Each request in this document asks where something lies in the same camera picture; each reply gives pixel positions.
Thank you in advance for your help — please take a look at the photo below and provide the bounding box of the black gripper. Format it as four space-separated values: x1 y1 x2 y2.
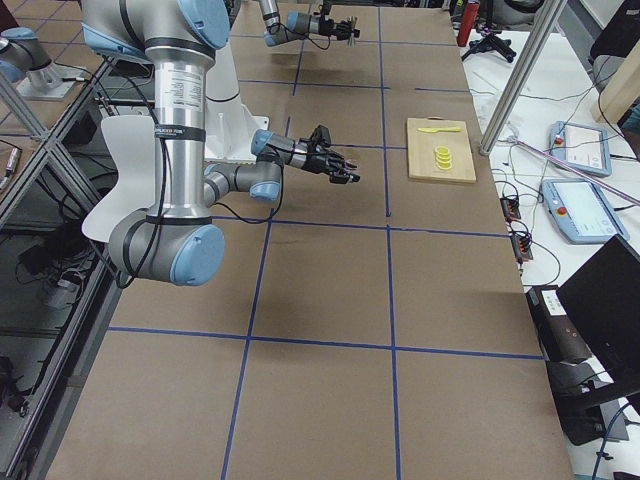
319 17 360 41
300 144 360 184

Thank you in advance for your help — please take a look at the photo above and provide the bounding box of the steel double jigger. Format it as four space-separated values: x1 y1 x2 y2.
346 16 360 46

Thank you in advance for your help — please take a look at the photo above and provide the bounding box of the clear glass cup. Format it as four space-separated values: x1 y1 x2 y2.
344 159 358 177

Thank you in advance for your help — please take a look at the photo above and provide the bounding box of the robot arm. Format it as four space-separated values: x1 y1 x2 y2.
258 0 360 47
81 1 358 286

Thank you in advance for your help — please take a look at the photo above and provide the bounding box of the bamboo cutting board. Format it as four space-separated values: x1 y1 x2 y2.
406 118 476 183

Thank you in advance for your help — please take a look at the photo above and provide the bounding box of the yellow plastic knife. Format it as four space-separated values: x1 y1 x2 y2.
417 126 462 134

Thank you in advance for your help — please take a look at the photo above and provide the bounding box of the red cylinder bottle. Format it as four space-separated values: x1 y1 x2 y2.
456 0 480 47

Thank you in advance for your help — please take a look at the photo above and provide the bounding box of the long metal rod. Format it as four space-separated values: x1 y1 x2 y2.
507 136 640 206

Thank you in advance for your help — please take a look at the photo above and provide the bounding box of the blue teach pendant near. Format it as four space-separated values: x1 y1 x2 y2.
540 179 630 245

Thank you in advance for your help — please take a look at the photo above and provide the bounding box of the blue teach pendant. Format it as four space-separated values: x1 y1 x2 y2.
540 179 630 245
549 121 612 177

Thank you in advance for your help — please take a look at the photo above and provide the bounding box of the blue teach pendant far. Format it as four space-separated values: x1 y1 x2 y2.
549 121 612 177

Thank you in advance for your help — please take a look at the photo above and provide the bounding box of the black computer monitor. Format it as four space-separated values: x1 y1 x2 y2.
557 235 639 381

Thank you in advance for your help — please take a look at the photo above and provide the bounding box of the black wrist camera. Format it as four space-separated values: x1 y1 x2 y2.
308 125 332 151

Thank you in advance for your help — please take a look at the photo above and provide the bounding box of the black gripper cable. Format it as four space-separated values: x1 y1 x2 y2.
279 19 334 51

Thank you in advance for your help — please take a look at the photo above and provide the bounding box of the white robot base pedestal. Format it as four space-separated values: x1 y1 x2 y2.
205 43 269 163

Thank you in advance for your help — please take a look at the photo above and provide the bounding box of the aluminium frame post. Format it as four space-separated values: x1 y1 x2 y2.
479 0 567 156

